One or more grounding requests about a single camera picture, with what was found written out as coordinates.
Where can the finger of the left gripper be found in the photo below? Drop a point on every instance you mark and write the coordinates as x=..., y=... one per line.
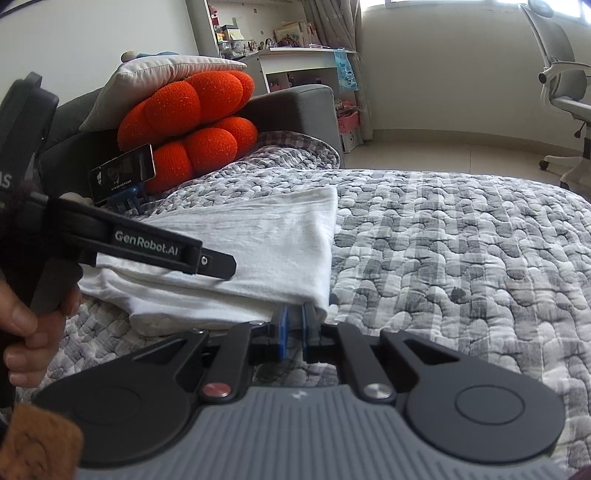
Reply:
x=216, y=264

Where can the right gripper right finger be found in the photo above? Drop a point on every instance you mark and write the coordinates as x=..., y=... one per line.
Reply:
x=344, y=346

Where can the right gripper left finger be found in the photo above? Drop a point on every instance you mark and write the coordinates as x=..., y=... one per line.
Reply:
x=246, y=346

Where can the person's left hand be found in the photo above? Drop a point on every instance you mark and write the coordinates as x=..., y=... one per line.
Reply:
x=27, y=361

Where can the blue phone stand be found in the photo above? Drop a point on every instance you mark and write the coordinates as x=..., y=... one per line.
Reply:
x=127, y=200

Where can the smartphone on stand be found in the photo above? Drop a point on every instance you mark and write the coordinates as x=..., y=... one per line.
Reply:
x=129, y=169

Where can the orange flower cushion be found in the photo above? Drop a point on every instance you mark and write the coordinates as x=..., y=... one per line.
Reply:
x=193, y=127

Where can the grey checked quilt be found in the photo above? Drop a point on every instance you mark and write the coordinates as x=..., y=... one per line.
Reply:
x=493, y=267

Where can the white pillow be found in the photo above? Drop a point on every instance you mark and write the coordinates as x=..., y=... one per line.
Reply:
x=137, y=79

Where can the pink storage basket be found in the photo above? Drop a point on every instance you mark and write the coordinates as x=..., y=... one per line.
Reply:
x=348, y=121

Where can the brown sleeve cuff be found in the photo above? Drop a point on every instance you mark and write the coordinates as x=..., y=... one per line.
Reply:
x=40, y=444

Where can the blue plush toy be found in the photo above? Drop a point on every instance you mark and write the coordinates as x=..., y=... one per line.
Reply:
x=133, y=55

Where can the white desk shelf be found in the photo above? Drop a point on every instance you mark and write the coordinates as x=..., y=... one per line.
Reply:
x=280, y=49

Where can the grey office chair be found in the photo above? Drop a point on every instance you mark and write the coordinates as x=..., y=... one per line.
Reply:
x=565, y=82

